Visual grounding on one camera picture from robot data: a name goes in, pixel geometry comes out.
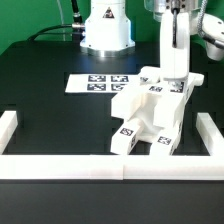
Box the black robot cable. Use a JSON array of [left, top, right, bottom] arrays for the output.
[[27, 0, 88, 42]]

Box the white base tag plate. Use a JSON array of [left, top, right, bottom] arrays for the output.
[[65, 74, 139, 93]]

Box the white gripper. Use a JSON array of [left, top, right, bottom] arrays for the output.
[[160, 11, 190, 81]]

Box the white U-shaped fence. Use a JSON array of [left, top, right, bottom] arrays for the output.
[[0, 114, 224, 180]]

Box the white tagged cube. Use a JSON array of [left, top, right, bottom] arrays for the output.
[[168, 81, 184, 93]]

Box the white chair seat part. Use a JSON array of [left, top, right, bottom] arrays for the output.
[[135, 95, 185, 142]]

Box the white chair back part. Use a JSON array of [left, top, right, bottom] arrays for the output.
[[111, 66, 204, 129]]

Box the grey thin cable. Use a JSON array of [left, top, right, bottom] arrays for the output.
[[56, 0, 66, 42]]

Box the white chair side bar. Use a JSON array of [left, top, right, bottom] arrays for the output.
[[0, 111, 18, 155]]

